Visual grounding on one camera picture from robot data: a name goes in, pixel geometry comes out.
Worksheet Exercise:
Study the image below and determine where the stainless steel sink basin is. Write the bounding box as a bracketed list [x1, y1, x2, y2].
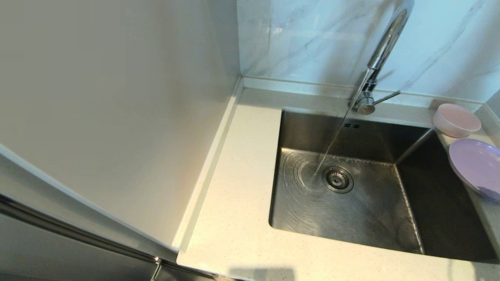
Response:
[268, 108, 498, 263]

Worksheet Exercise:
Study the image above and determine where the chrome kitchen faucet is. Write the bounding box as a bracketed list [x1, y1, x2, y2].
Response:
[348, 0, 414, 115]

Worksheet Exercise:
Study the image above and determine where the white tall cabinet side panel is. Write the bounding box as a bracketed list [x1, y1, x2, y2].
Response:
[0, 0, 241, 252]

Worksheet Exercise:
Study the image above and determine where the running water stream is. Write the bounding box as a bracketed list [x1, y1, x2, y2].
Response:
[312, 70, 370, 179]

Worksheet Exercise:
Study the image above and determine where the chrome door trim bar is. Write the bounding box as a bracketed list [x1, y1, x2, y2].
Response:
[0, 194, 161, 264]

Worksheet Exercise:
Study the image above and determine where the purple plate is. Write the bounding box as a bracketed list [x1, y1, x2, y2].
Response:
[448, 139, 500, 203]

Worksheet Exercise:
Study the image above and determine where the grey steel appliance door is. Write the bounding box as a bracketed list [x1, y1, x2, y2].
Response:
[0, 213, 157, 281]

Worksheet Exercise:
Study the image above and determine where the round metal drain strainer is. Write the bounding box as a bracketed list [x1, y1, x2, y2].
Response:
[322, 166, 354, 194]

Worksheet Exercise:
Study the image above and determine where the pink bowl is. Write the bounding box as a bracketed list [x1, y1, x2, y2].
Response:
[432, 103, 482, 138]

